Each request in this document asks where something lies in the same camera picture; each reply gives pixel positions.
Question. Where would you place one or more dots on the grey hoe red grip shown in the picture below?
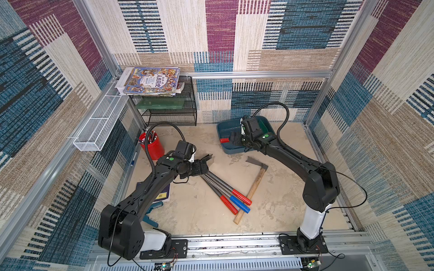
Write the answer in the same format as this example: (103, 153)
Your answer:
(229, 189)
(226, 202)

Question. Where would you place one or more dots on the blue marker pen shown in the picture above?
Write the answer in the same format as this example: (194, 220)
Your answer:
(134, 159)

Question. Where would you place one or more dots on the wooden handle dark hoe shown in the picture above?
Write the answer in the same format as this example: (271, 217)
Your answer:
(255, 185)

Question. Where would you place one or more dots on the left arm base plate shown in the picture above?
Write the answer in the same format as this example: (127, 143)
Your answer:
(177, 249)

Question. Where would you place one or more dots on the white wire mesh basket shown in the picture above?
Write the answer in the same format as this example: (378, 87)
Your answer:
(99, 126)

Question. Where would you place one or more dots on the green hoe red grip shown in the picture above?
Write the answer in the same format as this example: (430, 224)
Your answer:
(225, 128)

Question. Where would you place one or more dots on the chrome hoe blue grip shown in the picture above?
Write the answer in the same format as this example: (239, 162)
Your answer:
(229, 196)

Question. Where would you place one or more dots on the colourful picture book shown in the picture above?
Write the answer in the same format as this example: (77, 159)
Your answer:
(150, 81)

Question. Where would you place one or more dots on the red pen cup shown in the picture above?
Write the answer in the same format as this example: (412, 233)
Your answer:
(155, 147)

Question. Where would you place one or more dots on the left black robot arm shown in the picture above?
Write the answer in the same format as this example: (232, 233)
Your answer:
(120, 229)

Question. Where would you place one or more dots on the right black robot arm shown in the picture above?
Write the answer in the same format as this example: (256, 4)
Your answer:
(321, 183)

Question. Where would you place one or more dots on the black wire shelf rack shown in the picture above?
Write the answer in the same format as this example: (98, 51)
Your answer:
(180, 109)

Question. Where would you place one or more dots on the green tray on shelf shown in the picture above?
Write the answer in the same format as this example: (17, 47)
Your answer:
(160, 104)

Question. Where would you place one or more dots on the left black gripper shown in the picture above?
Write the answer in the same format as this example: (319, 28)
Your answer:
(198, 167)

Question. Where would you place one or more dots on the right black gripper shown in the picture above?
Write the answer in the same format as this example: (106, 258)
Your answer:
(243, 137)

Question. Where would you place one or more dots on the teal plastic storage box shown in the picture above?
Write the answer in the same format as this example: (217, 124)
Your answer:
(230, 149)

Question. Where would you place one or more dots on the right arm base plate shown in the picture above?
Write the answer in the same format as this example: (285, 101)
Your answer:
(288, 245)

